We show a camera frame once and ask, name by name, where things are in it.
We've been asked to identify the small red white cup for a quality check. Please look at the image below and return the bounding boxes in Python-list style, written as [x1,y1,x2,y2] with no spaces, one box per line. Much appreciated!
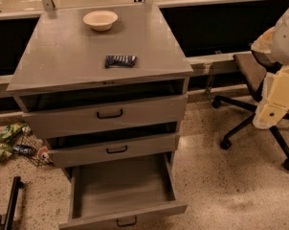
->
[37,146,49,161]

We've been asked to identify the grey bottom drawer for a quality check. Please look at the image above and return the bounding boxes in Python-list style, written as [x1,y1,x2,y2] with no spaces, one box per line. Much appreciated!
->
[59,153,188,230]

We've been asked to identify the grey drawer cabinet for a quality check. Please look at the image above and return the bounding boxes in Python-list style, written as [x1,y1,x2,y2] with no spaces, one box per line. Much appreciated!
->
[6,3,194,181]

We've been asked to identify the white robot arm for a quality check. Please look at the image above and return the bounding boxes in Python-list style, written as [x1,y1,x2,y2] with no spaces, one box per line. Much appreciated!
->
[251,8,289,129]

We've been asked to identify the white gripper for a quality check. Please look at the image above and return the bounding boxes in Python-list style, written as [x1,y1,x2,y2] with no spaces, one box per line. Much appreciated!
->
[251,27,289,129]

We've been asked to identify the green chip bag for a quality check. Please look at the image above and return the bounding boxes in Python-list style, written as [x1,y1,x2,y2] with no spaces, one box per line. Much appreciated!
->
[0,123,25,143]
[0,144,12,162]

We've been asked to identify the blue drink can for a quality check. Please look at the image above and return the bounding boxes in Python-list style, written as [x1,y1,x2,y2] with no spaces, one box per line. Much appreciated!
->
[13,145,34,156]

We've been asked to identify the grey top drawer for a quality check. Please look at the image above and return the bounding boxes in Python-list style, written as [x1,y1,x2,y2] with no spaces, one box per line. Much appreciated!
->
[23,95,187,138]

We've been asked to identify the grey drawer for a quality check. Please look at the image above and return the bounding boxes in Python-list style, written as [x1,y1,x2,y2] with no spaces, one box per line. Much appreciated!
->
[23,95,187,138]
[49,133,180,168]
[59,153,188,230]

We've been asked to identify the black metal stand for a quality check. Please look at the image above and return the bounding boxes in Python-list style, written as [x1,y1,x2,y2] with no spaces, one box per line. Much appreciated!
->
[4,176,23,230]

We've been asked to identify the grey middle drawer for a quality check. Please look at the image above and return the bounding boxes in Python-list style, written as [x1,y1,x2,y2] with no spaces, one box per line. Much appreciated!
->
[49,133,180,168]

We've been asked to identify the green chip bag lower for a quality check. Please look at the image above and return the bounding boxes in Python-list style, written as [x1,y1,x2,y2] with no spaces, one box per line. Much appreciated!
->
[0,144,12,162]

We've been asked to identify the blue rxbar blueberry bar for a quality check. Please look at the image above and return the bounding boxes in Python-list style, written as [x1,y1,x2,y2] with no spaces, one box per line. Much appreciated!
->
[105,55,137,68]

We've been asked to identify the cream paper bowl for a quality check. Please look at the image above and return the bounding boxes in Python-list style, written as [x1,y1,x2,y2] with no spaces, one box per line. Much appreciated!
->
[83,11,118,32]

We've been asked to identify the green chip bag upper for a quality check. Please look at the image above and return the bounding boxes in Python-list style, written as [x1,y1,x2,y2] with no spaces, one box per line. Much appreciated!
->
[0,123,25,143]

